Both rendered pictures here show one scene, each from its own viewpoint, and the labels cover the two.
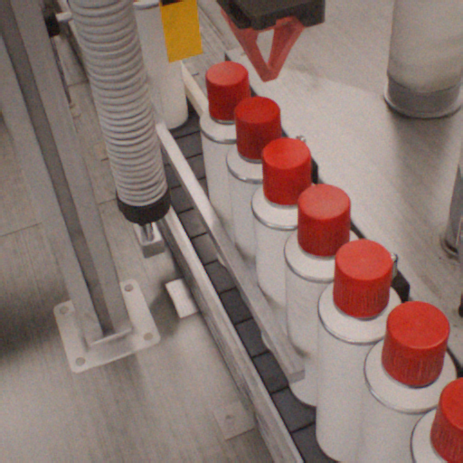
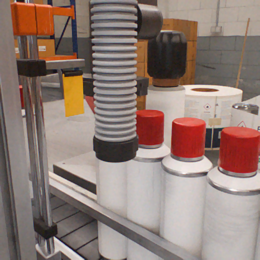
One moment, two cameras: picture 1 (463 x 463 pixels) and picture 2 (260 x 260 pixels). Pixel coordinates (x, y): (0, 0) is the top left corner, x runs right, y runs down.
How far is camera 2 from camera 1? 32 cm
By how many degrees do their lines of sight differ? 38
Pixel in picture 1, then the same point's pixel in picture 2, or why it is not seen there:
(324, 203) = (242, 132)
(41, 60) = (7, 65)
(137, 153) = (129, 83)
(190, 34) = (78, 99)
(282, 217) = (195, 166)
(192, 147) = (53, 204)
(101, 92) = (111, 15)
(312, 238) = (244, 157)
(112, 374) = not seen: outside the picture
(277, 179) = (191, 135)
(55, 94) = (13, 98)
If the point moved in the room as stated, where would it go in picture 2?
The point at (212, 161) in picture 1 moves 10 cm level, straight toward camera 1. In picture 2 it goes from (108, 167) to (156, 205)
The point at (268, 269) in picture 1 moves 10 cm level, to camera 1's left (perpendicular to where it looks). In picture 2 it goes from (181, 219) to (86, 252)
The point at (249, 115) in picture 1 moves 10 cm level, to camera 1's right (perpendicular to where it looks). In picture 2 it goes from (147, 114) to (217, 104)
